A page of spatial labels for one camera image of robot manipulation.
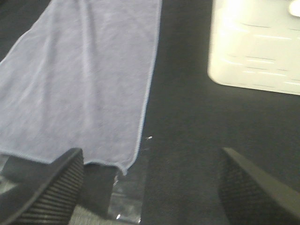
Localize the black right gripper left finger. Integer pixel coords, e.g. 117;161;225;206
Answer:
0;148;84;225

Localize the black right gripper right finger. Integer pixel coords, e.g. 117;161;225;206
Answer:
218;148;300;225

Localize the grey microfibre towel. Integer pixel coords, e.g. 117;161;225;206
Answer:
0;0;162;173

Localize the cream plastic storage bin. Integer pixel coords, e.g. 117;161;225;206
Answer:
208;0;300;95

